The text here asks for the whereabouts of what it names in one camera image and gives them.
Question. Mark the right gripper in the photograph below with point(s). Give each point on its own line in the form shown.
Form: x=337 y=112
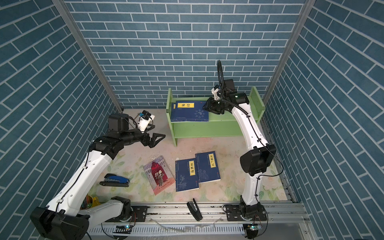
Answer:
x=210 y=106

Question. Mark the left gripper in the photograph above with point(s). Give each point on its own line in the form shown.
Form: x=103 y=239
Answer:
x=152 y=143

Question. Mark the blue book yellow label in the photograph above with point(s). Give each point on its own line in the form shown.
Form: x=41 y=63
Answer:
x=208 y=167
x=187 y=178

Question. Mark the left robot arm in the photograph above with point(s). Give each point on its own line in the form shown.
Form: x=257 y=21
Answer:
x=62 y=218

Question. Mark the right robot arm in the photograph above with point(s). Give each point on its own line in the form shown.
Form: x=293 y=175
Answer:
x=260 y=153

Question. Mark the green two-tier shelf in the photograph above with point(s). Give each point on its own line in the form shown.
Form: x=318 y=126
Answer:
x=217 y=126

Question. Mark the red illustrated book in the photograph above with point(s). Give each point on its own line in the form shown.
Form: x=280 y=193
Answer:
x=158 y=175

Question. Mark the blue black stapler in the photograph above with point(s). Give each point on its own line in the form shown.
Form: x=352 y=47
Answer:
x=112 y=180

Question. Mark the yellow pen holder cup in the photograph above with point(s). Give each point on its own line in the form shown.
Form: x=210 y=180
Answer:
x=90 y=202

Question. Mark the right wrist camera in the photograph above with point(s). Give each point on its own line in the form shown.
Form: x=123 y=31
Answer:
x=216 y=91

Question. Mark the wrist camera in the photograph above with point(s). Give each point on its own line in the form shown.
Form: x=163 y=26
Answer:
x=146 y=121
x=216 y=91

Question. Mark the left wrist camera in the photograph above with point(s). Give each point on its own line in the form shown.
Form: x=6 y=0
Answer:
x=146 y=121

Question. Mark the black clip on rail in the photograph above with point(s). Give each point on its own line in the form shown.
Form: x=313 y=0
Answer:
x=194 y=210

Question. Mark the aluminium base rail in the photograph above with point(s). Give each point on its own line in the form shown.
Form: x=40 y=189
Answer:
x=171 y=219

